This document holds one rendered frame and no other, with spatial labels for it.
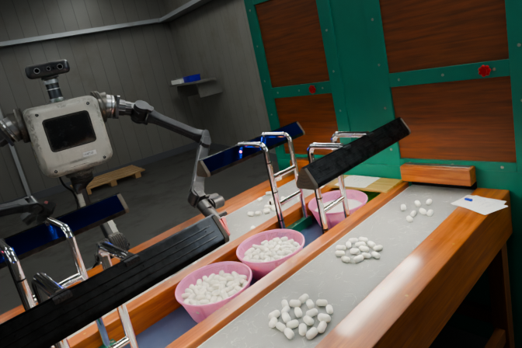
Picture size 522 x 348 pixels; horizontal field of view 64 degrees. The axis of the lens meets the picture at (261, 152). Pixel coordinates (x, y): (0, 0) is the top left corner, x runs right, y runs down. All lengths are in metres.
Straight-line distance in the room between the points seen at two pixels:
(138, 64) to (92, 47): 0.78
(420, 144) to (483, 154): 0.26
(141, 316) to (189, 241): 0.57
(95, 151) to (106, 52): 5.49
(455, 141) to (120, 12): 6.56
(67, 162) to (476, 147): 1.80
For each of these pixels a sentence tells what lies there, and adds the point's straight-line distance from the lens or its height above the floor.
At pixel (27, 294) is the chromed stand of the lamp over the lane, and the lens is 1.35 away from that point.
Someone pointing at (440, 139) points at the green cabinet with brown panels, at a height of 0.97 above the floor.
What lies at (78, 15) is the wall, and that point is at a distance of 7.61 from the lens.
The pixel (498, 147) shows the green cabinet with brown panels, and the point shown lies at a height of 0.93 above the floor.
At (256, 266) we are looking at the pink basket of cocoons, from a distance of 1.56.
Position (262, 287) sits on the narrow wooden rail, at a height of 0.76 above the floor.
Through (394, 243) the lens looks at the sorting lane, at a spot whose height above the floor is 0.74.
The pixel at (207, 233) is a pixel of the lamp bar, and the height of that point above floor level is 1.08.
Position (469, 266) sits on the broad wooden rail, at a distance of 1.58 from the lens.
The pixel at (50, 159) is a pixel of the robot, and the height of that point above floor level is 1.21.
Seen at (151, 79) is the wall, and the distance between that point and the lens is 7.74.
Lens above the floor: 1.48
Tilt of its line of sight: 13 degrees down
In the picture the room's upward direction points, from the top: 12 degrees counter-clockwise
